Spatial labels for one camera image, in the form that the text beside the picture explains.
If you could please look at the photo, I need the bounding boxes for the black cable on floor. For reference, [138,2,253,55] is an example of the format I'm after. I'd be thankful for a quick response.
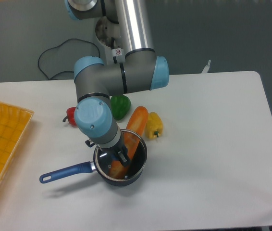
[37,38,101,80]

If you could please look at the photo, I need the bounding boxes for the orange toy baguette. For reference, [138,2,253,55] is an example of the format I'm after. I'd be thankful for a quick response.
[109,106,148,179]

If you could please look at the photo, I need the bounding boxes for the green toy bell pepper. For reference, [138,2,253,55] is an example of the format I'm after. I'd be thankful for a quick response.
[111,95,131,120]

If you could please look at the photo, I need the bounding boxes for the glass pot lid blue knob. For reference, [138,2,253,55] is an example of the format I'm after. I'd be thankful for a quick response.
[93,129,147,186]

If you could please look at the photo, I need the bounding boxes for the yellow toy bell pepper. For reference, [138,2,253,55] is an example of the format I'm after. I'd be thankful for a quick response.
[145,112,163,140]

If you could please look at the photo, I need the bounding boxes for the dark saucepan blue handle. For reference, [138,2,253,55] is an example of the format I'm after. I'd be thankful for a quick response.
[39,142,147,186]

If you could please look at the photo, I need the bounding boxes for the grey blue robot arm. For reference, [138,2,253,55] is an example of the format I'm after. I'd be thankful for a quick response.
[65,0,169,166]

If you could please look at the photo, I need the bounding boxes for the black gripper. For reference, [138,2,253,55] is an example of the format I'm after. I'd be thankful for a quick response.
[85,137,131,167]

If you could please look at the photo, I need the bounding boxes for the red toy bell pepper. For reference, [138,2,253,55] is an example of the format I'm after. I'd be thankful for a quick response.
[62,107,77,127]

